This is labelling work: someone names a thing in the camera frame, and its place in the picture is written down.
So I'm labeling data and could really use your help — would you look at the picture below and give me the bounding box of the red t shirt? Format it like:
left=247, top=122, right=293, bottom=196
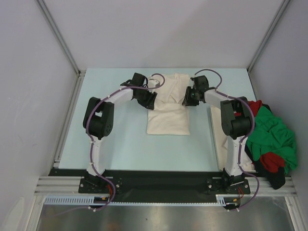
left=245, top=100, right=285, bottom=174

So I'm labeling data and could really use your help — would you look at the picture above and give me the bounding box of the slotted cable duct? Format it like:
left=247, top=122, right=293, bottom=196
left=44, top=195, right=109, bottom=205
left=216, top=194, right=241, bottom=206

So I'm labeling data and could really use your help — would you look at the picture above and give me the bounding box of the aluminium front rail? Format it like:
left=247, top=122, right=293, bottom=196
left=35, top=176, right=297, bottom=197

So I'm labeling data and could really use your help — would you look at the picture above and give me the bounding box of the left aluminium frame post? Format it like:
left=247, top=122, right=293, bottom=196
left=35, top=0, right=85, bottom=77

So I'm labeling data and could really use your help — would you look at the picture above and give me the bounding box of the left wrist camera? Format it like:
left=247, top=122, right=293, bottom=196
left=147, top=75, right=162, bottom=92

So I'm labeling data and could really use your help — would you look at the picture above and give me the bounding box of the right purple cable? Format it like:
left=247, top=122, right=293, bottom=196
left=193, top=69, right=260, bottom=212

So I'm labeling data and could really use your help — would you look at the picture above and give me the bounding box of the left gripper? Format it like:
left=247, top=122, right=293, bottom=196
left=135, top=87, right=157, bottom=110

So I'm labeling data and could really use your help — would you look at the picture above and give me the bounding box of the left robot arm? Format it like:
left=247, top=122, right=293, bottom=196
left=78, top=73, right=166, bottom=195

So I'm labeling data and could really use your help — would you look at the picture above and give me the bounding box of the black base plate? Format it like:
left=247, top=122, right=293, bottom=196
left=48, top=168, right=251, bottom=203

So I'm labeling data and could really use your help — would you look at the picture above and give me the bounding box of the right aluminium frame post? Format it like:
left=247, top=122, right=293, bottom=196
left=247, top=0, right=292, bottom=74

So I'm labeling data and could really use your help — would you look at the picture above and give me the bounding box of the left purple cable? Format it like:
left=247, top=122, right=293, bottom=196
left=54, top=73, right=166, bottom=212

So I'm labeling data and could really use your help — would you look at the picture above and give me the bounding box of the white tray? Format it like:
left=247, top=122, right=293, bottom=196
left=210, top=106, right=255, bottom=172

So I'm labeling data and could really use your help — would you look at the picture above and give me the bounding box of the left slotted cable duct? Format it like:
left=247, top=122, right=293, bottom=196
left=44, top=195, right=109, bottom=205

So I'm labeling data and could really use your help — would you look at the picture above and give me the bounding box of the purple cable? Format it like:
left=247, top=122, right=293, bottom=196
left=193, top=69, right=260, bottom=212
left=54, top=73, right=166, bottom=212

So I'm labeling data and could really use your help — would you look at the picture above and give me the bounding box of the green t shirt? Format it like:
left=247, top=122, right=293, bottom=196
left=246, top=105, right=298, bottom=174

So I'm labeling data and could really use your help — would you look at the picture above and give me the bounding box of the right slotted cable duct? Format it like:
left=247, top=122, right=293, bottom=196
left=216, top=194, right=241, bottom=206

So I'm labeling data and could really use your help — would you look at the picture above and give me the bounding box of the cream white t shirt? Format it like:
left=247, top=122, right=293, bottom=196
left=147, top=73, right=190, bottom=136

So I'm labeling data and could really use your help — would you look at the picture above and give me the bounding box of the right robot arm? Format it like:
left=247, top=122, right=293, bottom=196
left=182, top=76, right=255, bottom=193

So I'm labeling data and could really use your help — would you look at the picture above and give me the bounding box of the aluminium frame post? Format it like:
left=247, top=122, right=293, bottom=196
left=247, top=0, right=292, bottom=74
left=35, top=0, right=85, bottom=77

